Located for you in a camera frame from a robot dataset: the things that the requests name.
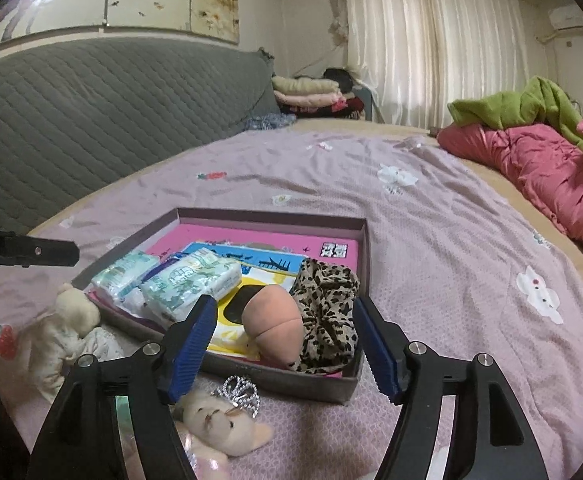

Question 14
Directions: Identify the yellow cartoon wipes pack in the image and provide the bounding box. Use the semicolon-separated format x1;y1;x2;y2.
208;268;296;366

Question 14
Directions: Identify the green floral tissue pack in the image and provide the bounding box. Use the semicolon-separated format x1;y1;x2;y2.
139;248;241;324

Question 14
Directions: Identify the leopard print scrunchie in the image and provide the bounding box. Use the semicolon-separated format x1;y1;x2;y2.
290;258;360;375

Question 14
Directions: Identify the beige teddy bear pink dress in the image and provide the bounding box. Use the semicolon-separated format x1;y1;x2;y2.
172;376;273;479

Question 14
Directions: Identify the peach makeup sponge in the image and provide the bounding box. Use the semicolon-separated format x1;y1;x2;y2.
241;284;303;368

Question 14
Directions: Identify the cream teddy bear purple dress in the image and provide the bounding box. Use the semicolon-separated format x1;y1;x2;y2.
22;283;100;403

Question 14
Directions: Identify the white floral fabric scrunchie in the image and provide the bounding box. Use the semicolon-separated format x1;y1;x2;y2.
64;327;124;364

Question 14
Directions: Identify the dark shallow cardboard box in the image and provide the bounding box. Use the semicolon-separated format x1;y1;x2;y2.
72;208;369;404

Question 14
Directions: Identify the purple patterned bed sheet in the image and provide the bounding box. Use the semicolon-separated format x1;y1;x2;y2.
0;131;583;479

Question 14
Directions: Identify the pink and blue book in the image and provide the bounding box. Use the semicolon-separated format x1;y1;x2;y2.
139;222;363;276

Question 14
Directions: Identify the grey quilted headboard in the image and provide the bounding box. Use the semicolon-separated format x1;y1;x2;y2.
0;38;277;233

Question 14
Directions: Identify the dark patterned cloth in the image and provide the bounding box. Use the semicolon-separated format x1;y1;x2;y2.
244;113;298;131

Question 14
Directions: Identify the pink quilted comforter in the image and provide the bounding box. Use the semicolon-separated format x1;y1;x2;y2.
437;124;583;249

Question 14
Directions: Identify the stack of folded clothes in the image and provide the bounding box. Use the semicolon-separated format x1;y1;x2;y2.
270;68;374;122

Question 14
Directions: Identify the green garment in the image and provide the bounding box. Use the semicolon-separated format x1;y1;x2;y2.
448;76;583;151

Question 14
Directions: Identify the white striped curtain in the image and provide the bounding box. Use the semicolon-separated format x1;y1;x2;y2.
346;0;530;128

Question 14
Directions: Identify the white air conditioner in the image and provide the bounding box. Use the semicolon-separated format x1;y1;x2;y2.
547;3;583;30

